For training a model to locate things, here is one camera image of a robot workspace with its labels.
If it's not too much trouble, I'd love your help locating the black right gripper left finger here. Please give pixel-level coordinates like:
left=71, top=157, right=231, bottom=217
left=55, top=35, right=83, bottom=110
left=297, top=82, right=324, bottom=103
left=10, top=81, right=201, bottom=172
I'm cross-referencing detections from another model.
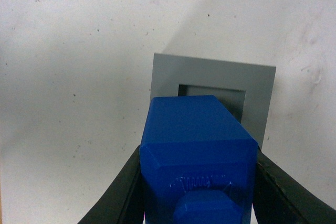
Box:
left=79, top=147, right=144, bottom=223

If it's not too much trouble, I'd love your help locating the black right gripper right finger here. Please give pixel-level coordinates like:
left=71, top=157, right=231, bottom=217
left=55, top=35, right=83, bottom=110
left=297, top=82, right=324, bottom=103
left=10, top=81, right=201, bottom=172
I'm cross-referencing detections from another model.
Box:
left=253, top=150, right=335, bottom=223

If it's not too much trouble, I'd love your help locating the blue block with knob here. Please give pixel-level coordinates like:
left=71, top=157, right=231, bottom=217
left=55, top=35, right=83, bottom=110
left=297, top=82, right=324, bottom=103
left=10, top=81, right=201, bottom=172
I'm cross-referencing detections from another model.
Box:
left=140, top=95, right=258, bottom=223

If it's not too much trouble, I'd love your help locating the gray hollow cube base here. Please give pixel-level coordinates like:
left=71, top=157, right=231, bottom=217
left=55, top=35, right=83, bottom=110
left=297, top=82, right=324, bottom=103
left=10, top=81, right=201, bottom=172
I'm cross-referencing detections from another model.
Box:
left=150, top=54, right=276, bottom=146

